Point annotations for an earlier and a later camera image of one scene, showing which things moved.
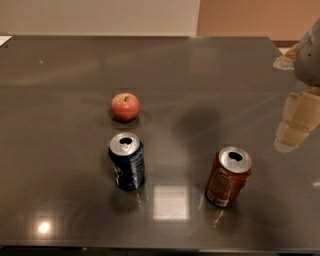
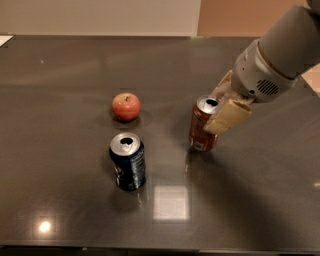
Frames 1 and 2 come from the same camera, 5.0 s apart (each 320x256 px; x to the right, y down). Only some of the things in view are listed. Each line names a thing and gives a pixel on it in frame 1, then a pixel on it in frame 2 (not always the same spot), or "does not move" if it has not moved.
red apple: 125,106 does not move
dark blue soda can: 127,155 does not move
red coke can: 230,171 → 199,138
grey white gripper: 309,63 → 255,74
